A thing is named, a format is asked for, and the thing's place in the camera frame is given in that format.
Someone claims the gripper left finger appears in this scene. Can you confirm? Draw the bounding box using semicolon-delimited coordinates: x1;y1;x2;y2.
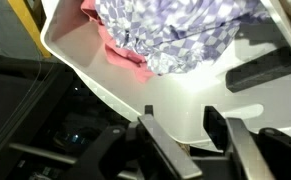
137;104;205;180

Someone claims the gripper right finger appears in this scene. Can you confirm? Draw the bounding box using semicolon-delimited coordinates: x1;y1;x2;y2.
202;105;277;180

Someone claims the purple checkered cloth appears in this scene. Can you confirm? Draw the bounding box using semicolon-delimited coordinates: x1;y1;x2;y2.
94;0;271;75

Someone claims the white plastic basket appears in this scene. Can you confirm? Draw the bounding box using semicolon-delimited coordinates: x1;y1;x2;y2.
39;0;291;153

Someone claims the black rectangular object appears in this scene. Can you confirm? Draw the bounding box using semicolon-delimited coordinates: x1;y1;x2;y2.
225;46;291;94

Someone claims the pink cloth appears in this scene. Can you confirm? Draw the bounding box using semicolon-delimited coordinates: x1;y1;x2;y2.
80;0;156;85

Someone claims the grey wooden-frame chair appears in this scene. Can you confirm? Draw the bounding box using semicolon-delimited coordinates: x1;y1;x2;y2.
0;0;53;62

